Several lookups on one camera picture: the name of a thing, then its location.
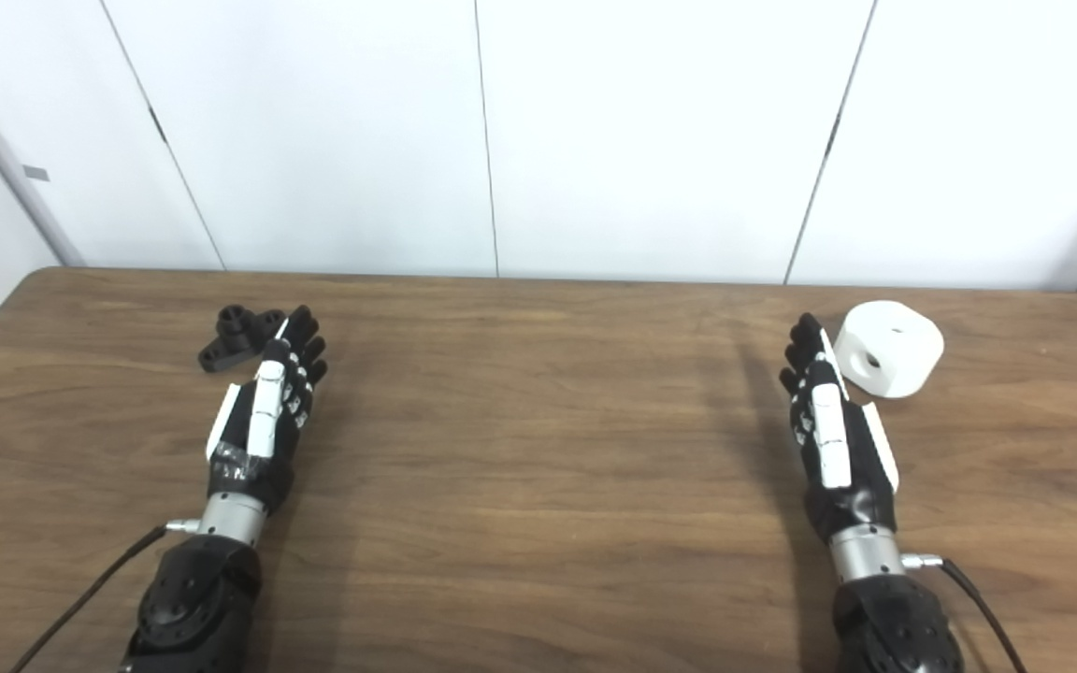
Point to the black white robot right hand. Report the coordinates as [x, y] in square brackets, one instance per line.
[833, 439]

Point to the black white robot left hand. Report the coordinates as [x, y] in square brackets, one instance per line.
[265, 411]

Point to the black flanged holder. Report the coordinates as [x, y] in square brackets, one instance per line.
[235, 338]

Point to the round white plastic piece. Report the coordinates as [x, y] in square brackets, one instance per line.
[903, 360]

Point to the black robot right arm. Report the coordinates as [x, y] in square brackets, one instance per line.
[889, 626]

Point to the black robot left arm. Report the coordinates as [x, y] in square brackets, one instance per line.
[197, 598]

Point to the grey tape patch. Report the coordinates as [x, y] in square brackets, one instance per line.
[35, 173]

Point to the grey wall corner post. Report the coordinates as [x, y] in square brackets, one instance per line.
[6, 159]

